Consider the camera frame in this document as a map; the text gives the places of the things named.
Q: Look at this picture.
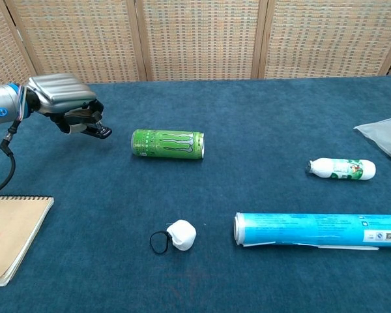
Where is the brown spiral notebook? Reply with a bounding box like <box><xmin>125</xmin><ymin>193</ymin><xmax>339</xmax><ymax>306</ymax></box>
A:
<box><xmin>0</xmin><ymin>194</ymin><xmax>55</xmax><ymax>288</ymax></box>

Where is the small white bottle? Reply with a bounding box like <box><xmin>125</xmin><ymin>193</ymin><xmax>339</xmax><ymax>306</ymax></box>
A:
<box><xmin>305</xmin><ymin>157</ymin><xmax>377</xmax><ymax>181</ymax></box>

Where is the black stapler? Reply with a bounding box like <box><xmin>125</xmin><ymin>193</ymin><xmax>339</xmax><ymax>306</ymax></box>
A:
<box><xmin>72</xmin><ymin>119</ymin><xmax>113</xmax><ymax>140</ymax></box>

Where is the white crumpled cloth ball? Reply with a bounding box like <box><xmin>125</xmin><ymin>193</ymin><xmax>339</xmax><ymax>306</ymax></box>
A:
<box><xmin>166</xmin><ymin>219</ymin><xmax>197</xmax><ymax>252</ymax></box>

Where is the dark blue table mat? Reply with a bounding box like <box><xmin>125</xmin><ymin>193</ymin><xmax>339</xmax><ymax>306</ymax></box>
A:
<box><xmin>0</xmin><ymin>75</ymin><xmax>391</xmax><ymax>313</ymax></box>

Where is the woven bamboo folding screen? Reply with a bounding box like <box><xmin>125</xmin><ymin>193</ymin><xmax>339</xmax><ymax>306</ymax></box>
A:
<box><xmin>0</xmin><ymin>0</ymin><xmax>391</xmax><ymax>84</ymax></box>

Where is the green energy drink can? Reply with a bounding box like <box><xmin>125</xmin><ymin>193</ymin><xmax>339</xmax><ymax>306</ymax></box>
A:
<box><xmin>130</xmin><ymin>128</ymin><xmax>205</xmax><ymax>160</ymax></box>

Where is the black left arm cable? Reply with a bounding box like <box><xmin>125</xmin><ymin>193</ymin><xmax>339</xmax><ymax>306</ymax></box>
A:
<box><xmin>0</xmin><ymin>119</ymin><xmax>22</xmax><ymax>199</ymax></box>

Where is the black hair tie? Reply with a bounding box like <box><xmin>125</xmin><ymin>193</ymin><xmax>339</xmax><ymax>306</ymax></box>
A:
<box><xmin>149</xmin><ymin>230</ymin><xmax>174</xmax><ymax>256</ymax></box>

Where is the translucent grey zip bag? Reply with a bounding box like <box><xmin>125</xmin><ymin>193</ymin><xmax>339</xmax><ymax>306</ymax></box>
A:
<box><xmin>353</xmin><ymin>115</ymin><xmax>391</xmax><ymax>169</ymax></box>

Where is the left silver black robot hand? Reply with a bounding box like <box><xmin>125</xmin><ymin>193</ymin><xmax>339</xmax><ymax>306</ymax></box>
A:
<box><xmin>25</xmin><ymin>73</ymin><xmax>105</xmax><ymax>134</ymax></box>

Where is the light blue cylindrical tube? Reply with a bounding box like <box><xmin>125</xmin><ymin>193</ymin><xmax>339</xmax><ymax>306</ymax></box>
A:
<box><xmin>233</xmin><ymin>212</ymin><xmax>391</xmax><ymax>252</ymax></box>

